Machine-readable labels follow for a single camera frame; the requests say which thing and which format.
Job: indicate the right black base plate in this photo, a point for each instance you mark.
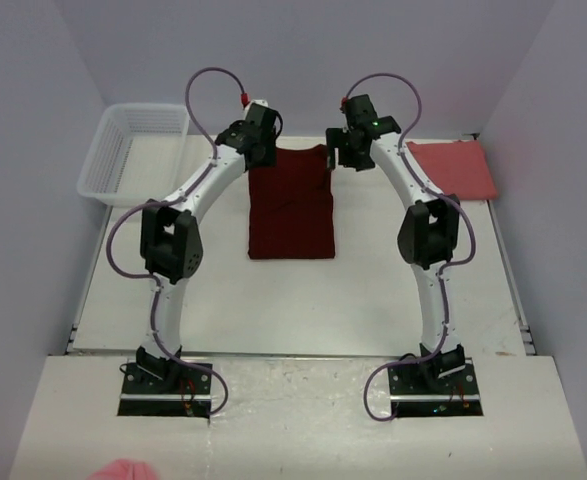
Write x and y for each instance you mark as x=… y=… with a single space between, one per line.
x=414 y=394

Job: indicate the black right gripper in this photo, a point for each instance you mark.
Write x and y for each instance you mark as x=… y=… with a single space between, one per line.
x=337 y=145

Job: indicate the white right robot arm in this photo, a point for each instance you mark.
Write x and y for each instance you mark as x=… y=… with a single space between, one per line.
x=428 y=234

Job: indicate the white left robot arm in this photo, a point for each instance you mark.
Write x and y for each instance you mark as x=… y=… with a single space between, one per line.
x=171 y=243

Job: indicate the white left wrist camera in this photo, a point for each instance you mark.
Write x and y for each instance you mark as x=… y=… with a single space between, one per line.
x=251 y=102

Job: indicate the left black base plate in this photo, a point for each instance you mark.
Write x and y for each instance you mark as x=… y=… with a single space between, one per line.
x=184 y=393

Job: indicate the folded pink t shirt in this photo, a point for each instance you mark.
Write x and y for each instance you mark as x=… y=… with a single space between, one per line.
x=457 y=167

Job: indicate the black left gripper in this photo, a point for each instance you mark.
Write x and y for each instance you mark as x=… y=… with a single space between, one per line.
x=264 y=153

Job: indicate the pink cloth at bottom edge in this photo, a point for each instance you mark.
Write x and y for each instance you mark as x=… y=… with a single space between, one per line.
x=125 y=469

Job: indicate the aluminium table edge rail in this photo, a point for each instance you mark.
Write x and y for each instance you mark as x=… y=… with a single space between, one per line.
x=523 y=324

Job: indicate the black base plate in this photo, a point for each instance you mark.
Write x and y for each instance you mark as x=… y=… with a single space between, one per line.
x=414 y=394
x=184 y=393

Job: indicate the dark red t shirt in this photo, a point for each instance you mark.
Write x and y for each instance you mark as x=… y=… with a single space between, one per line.
x=291 y=207

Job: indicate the white plastic basket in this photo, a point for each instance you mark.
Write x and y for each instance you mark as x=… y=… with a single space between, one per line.
x=135 y=154

